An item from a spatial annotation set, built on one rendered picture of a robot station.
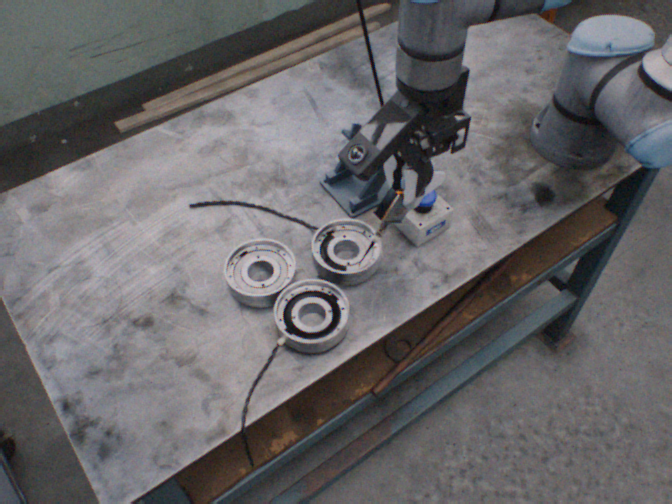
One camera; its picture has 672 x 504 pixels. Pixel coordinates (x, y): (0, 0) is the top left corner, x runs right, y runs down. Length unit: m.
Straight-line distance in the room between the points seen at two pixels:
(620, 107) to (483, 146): 0.26
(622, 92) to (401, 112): 0.39
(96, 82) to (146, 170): 1.42
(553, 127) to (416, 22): 0.52
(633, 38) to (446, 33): 0.45
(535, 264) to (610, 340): 0.68
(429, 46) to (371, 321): 0.41
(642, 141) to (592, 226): 0.48
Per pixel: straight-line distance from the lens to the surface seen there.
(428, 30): 0.68
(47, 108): 2.54
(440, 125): 0.79
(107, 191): 1.14
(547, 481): 1.73
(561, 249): 1.38
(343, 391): 1.14
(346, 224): 0.98
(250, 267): 0.95
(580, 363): 1.90
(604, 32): 1.09
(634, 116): 1.01
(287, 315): 0.89
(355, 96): 1.26
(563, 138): 1.15
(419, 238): 0.98
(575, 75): 1.09
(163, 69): 2.64
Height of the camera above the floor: 1.58
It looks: 52 degrees down
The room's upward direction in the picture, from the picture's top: 1 degrees counter-clockwise
